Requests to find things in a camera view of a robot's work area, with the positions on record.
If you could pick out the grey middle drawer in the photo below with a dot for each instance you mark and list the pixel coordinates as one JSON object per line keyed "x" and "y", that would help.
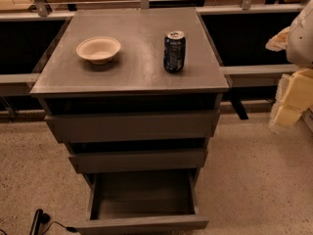
{"x": 138, "y": 160}

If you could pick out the grey open bottom drawer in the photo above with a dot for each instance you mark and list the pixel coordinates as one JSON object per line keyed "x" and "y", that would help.
{"x": 142, "y": 202}

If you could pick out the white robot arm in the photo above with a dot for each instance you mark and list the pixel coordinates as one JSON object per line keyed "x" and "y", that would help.
{"x": 296, "y": 39}

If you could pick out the grey drawer cabinet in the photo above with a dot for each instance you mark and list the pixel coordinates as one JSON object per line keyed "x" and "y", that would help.
{"x": 135, "y": 80}

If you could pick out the black power adapter with cable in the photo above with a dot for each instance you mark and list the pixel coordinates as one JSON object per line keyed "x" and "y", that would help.
{"x": 41, "y": 217}

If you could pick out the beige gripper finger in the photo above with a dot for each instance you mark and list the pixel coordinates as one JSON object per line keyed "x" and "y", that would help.
{"x": 278, "y": 42}

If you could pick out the blue pepsi can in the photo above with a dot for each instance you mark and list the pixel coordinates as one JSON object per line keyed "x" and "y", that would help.
{"x": 174, "y": 50}

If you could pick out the beige paper bowl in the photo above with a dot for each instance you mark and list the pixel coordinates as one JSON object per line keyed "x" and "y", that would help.
{"x": 98, "y": 50}

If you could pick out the grey top drawer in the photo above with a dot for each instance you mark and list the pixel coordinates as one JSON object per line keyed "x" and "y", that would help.
{"x": 132, "y": 127}

